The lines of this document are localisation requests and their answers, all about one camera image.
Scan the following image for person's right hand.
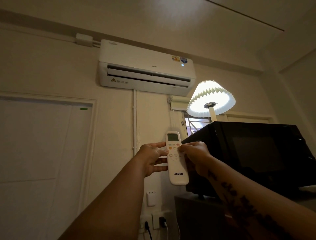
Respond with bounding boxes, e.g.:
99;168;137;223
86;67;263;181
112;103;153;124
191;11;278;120
178;141;213;178

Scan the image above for person's left hand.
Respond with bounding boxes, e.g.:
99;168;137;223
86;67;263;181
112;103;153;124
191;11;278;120
134;142;169;178

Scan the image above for white air conditioner remote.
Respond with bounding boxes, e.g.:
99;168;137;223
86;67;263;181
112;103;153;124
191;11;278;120
165;131;189;186

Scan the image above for person's right forearm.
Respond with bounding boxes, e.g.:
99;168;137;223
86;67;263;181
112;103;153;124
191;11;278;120
202;156;316;240

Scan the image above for person's left forearm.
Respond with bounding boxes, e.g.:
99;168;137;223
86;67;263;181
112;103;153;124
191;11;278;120
58;155;149;240

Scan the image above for white vertical pipe conduit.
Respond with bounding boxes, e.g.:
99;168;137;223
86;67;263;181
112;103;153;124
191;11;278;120
132;89;138;157

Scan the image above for white pleated shade lamp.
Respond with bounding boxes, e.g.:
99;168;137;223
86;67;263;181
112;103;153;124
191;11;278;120
187;80;236;122

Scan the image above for black microwave oven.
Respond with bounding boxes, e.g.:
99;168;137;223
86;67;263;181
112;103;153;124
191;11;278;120
181;121;316;200

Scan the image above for white door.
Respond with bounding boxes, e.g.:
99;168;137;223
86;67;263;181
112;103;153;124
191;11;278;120
0;92;97;240

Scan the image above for white junction box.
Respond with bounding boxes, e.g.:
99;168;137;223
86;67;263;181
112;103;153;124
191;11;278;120
76;33;93;47

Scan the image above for white wall power socket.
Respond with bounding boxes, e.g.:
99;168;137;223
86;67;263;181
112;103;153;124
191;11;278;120
140;210;172;230

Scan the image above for black power plug with white cable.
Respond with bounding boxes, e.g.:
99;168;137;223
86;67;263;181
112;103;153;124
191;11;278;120
159;217;169;240

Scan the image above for white wall air conditioner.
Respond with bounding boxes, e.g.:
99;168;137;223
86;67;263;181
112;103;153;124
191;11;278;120
98;39;197;97

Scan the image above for white horizontal cable conduit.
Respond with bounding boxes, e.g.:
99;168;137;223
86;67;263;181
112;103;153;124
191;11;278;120
0;22;101;46

